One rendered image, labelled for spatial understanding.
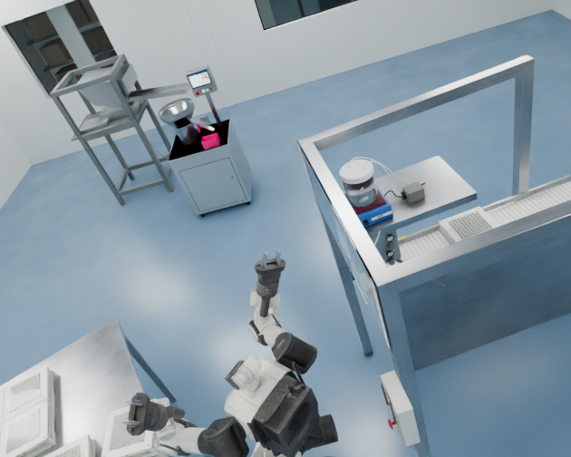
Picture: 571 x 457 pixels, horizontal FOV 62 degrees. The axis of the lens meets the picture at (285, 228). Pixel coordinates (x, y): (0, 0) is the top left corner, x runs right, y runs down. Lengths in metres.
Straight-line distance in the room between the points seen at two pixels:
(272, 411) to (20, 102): 7.02
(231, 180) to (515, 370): 3.03
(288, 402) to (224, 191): 3.37
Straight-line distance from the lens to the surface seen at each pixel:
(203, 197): 4.95
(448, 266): 1.53
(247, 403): 1.84
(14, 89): 8.13
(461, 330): 3.15
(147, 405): 1.64
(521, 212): 2.90
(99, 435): 2.64
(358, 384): 3.28
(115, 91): 5.35
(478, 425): 3.10
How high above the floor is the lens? 2.78
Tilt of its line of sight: 38 degrees down
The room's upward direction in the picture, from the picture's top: 21 degrees counter-clockwise
